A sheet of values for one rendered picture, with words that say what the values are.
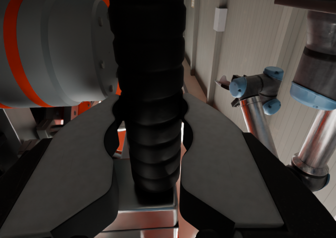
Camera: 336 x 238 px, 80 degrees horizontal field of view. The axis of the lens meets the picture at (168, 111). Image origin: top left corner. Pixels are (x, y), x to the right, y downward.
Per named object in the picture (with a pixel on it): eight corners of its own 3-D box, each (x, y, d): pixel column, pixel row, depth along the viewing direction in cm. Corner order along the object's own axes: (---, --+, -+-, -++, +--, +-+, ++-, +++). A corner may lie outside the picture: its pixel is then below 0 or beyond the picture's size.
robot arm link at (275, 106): (285, 97, 83) (279, 114, 88) (266, 86, 92) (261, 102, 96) (270, 100, 81) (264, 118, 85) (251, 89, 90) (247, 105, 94)
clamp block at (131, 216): (41, 215, 13) (64, 253, 16) (179, 207, 14) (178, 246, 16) (69, 159, 17) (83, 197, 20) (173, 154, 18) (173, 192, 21)
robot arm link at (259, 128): (257, 204, 77) (223, 83, 85) (280, 195, 81) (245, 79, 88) (281, 212, 67) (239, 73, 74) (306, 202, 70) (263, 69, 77)
